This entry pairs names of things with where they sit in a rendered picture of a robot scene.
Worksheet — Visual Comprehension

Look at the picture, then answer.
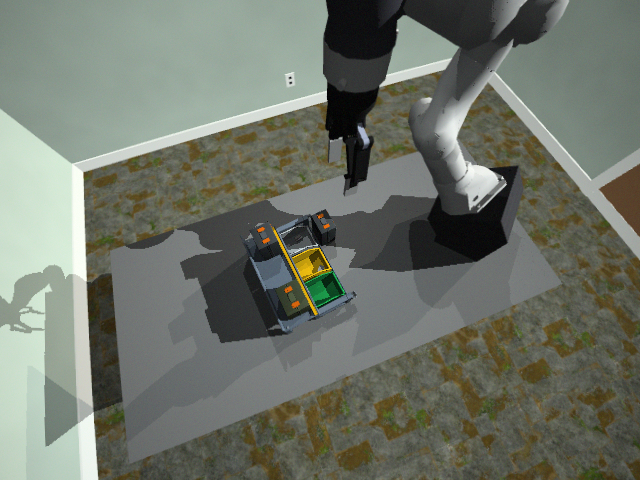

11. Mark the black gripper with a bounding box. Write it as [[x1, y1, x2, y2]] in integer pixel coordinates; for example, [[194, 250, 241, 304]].
[[325, 81, 379, 197]]

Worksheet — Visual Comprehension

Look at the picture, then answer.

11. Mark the green bin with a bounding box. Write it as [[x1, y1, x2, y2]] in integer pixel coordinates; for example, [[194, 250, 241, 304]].
[[305, 272, 344, 309]]

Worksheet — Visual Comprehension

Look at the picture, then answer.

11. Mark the grey open bin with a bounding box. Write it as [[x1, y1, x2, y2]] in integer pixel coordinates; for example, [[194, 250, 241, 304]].
[[280, 226, 317, 258]]

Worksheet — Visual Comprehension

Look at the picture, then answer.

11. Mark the yellow open bin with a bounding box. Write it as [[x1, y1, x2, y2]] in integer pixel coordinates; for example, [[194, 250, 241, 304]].
[[292, 248, 330, 283]]

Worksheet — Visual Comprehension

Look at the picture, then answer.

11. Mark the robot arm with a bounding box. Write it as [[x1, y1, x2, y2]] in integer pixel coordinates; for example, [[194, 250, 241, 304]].
[[323, 0, 569, 215]]

